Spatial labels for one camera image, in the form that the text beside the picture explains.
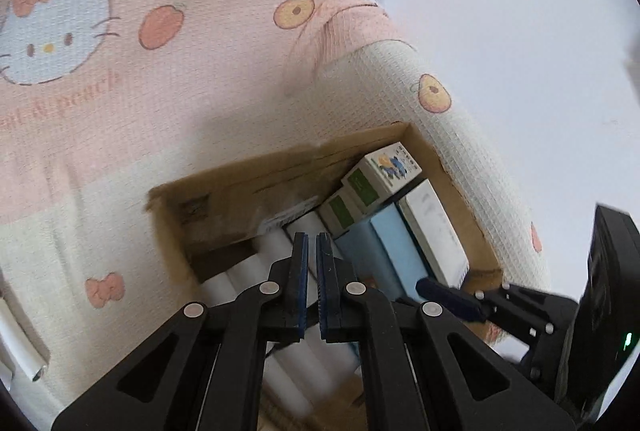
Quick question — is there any brown cardboard box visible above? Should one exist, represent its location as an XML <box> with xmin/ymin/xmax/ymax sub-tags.
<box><xmin>146</xmin><ymin>122</ymin><xmax>503</xmax><ymax>431</ymax></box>

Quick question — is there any pile of white paper tubes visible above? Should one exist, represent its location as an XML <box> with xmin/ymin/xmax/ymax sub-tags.
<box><xmin>0</xmin><ymin>283</ymin><xmax>52</xmax><ymax>384</ymax></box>

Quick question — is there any cartoon print white box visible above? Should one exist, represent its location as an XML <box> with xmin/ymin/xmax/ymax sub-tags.
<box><xmin>341</xmin><ymin>142</ymin><xmax>423</xmax><ymax>216</ymax></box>

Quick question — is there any pink cartoon printed blanket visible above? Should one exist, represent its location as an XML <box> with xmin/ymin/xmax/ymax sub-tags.
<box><xmin>0</xmin><ymin>0</ymin><xmax>553</xmax><ymax>431</ymax></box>

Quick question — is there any light blue box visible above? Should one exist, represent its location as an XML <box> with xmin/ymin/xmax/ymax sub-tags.
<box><xmin>334</xmin><ymin>203</ymin><xmax>431</xmax><ymax>307</ymax></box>

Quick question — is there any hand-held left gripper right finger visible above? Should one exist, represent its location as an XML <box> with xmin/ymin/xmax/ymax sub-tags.
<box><xmin>316</xmin><ymin>232</ymin><xmax>577</xmax><ymax>431</ymax></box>

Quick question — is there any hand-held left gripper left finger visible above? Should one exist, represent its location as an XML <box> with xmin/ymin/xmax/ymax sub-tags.
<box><xmin>51</xmin><ymin>232</ymin><xmax>309</xmax><ymax>431</ymax></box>

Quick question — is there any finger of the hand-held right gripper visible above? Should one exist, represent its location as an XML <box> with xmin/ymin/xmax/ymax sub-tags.
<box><xmin>416</xmin><ymin>277</ymin><xmax>581</xmax><ymax>347</ymax></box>
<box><xmin>517</xmin><ymin>336</ymin><xmax>560</xmax><ymax>394</ymax></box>

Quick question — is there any green label white box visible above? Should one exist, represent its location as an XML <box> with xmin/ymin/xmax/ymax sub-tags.
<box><xmin>319</xmin><ymin>191</ymin><xmax>373</xmax><ymax>239</ymax></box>

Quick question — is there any plain white box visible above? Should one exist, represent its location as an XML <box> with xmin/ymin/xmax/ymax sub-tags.
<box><xmin>397</xmin><ymin>178</ymin><xmax>471</xmax><ymax>287</ymax></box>

